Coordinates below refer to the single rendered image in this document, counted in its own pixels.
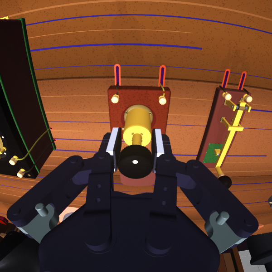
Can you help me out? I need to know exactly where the red-brown commutator base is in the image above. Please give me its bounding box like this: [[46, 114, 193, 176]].
[[107, 85, 172, 186]]

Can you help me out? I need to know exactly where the red-brown box with black top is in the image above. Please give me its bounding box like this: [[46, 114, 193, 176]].
[[0, 18, 57, 179]]

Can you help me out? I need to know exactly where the brass commutator drum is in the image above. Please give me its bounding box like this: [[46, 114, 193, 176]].
[[122, 105, 154, 148]]

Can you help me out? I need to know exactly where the black commutator knob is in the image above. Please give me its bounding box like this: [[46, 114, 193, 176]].
[[117, 132, 153, 179]]

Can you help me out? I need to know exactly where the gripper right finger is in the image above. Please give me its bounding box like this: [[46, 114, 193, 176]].
[[151, 128, 259, 239]]

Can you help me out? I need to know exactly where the red-brown key base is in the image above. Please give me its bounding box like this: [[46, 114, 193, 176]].
[[195, 86, 252, 169]]

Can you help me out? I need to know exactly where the black wire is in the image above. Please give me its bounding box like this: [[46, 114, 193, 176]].
[[23, 139, 56, 173]]

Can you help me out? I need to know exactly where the orange-sheathed wire stub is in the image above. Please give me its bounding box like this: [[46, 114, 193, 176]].
[[222, 68, 231, 89], [158, 65, 167, 87], [238, 71, 247, 90], [114, 63, 122, 86]]

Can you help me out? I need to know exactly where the olive wire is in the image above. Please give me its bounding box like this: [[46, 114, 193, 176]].
[[15, 127, 53, 161]]

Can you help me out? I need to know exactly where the brass key lever black knob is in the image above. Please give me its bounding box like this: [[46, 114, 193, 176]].
[[214, 100, 253, 189]]

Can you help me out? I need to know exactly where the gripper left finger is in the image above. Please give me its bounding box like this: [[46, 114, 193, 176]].
[[6, 127, 122, 228]]

